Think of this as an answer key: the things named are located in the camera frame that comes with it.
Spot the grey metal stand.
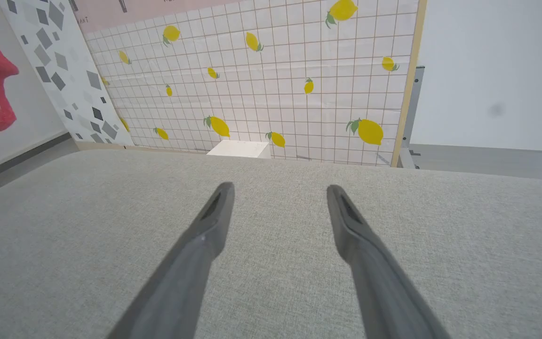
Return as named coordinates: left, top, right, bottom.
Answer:
left=399, top=66, right=426, bottom=169

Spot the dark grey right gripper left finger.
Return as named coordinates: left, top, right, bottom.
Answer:
left=106, top=182, right=235, bottom=339

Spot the white pillar block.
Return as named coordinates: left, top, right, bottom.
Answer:
left=206, top=140, right=271, bottom=159

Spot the lemon print grid panel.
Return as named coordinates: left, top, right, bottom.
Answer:
left=77, top=0, right=422, bottom=168

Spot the white panel with grey shapes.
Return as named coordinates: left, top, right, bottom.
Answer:
left=0, top=0, right=135, bottom=146

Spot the wooden panel frame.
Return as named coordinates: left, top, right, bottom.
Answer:
left=390, top=0, right=428, bottom=168

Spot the pink panel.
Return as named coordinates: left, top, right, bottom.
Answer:
left=70, top=0, right=243, bottom=33

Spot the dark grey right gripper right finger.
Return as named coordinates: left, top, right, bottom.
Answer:
left=326, top=184, right=451, bottom=339

